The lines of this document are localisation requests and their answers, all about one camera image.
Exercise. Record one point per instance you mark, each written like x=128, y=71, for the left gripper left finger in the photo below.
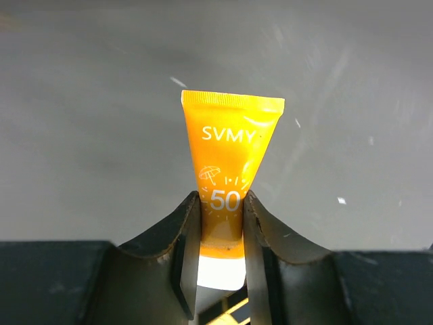
x=151, y=279

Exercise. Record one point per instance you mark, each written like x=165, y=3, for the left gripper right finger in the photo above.
x=292, y=280

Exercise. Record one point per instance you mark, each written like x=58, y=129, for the gold black lipstick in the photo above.
x=235, y=309

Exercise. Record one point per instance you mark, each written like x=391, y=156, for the orange sunscreen tube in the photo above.
x=228, y=137

